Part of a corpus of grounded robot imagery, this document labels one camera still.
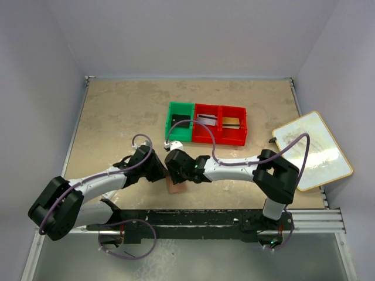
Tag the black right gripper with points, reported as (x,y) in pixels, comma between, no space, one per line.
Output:
(175,178)

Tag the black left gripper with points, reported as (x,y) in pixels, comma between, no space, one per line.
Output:
(160,171)

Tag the pink leather card holder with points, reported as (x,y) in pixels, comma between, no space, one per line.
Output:
(175,188)

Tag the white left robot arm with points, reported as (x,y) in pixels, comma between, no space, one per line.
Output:
(58,208)

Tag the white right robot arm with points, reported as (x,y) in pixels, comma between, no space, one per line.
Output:
(274,175)

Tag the black VIP cards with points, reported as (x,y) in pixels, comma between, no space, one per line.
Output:
(181,120)

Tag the silver magnetic stripe cards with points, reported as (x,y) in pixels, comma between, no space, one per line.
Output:
(206,119)

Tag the gold magnetic stripe cards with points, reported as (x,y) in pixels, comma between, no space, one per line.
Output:
(231,123)

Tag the green plastic bin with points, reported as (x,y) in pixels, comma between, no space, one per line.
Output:
(175,127)

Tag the red plastic bin middle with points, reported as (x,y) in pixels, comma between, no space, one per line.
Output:
(200,134)

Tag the red plastic bin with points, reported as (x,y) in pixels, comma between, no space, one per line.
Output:
(234,137)
(200,134)

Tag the red plastic bin right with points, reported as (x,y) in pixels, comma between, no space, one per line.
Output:
(234,137)

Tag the black whiteboard clip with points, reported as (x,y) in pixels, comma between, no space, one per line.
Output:
(273,140)

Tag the yellow framed whiteboard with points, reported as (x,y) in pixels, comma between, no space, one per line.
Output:
(325,162)

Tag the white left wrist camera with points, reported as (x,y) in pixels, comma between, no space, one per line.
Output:
(145,143)

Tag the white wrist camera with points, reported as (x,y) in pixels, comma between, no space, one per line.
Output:
(173,145)
(145,143)

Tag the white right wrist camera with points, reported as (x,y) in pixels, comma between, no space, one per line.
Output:
(173,145)

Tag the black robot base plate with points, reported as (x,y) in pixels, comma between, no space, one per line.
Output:
(132,226)

